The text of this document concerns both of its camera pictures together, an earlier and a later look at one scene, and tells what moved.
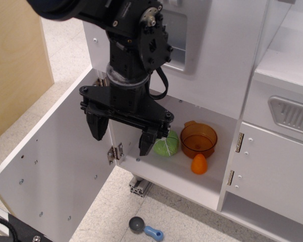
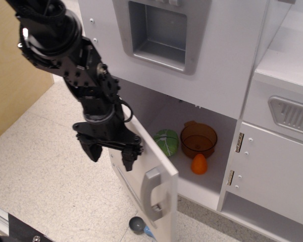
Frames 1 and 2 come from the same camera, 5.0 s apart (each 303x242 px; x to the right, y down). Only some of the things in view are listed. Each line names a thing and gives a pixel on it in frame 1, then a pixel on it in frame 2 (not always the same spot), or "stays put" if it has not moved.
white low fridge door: (53, 181) to (153, 185)
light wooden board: (20, 70) stays put
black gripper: (131, 105) to (109, 130)
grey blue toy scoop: (137, 225) stays put
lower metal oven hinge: (230, 179) stays put
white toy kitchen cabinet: (240, 91) stays put
